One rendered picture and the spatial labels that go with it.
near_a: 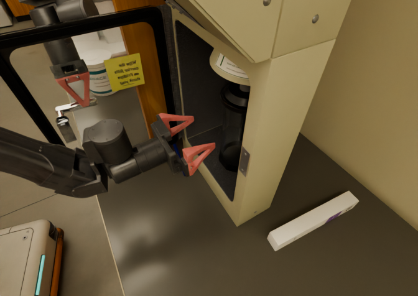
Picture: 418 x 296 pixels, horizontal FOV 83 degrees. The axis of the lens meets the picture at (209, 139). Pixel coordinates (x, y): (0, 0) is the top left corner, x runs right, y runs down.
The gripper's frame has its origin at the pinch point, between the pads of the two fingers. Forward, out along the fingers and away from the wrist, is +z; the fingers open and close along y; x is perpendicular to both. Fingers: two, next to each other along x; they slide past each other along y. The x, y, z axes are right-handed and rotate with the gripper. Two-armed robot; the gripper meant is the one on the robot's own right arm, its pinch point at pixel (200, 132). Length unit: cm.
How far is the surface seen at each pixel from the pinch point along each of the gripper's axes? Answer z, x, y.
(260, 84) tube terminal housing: 3.1, -18.9, -13.3
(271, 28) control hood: 2.3, -26.6, -14.3
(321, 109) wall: 45.1, 14.6, 1.3
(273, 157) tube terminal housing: 8.2, -1.2, -14.2
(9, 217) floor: -103, 114, 99
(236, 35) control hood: -2.1, -27.0, -14.3
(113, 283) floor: -52, 116, 23
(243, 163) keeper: 2.3, -1.5, -12.6
